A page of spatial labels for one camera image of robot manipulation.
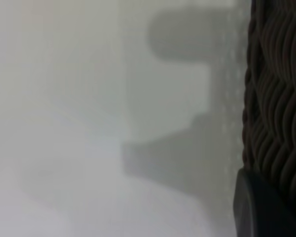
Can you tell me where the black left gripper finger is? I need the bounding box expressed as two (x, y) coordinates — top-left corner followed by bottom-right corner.
(232, 167), (296, 237)

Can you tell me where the black woven basket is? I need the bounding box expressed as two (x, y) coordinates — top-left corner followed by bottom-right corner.
(241, 0), (296, 220)

